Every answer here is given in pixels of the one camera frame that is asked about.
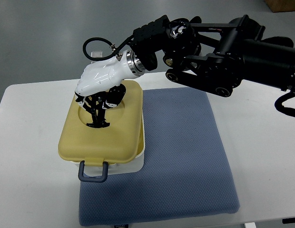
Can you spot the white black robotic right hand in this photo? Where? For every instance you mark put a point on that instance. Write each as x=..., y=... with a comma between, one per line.
x=103, y=75

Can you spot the yellow box lid black handle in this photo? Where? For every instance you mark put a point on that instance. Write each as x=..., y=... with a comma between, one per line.
x=117, y=143

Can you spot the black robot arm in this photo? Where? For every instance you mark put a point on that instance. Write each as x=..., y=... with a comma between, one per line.
x=213, y=58

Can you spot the white storage box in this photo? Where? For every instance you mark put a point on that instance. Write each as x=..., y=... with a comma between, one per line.
x=100, y=173

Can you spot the brown cardboard box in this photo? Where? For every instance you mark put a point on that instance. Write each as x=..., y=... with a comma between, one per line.
x=281, y=5

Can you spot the upper silver floor plate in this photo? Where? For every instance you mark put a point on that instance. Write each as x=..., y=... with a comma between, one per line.
x=96, y=54

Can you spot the blue grey cushion mat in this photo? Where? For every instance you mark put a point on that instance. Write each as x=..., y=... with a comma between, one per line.
x=185, y=173

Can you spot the black table bracket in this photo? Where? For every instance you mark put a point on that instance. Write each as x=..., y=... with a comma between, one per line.
x=288, y=221

